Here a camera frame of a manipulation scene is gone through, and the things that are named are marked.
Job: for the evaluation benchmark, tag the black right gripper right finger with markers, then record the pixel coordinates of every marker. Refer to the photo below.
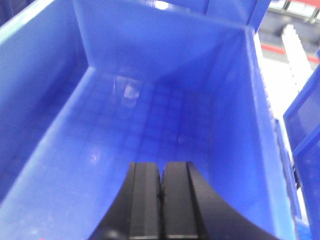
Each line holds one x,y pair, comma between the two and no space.
193,210

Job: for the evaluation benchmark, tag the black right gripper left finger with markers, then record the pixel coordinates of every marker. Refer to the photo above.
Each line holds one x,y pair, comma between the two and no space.
135,212

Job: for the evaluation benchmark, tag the adjacent blue bin right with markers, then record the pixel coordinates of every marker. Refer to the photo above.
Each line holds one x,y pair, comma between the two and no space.
302,123

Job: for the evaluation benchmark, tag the blue target bin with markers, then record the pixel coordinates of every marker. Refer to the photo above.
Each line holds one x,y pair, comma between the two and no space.
89,86

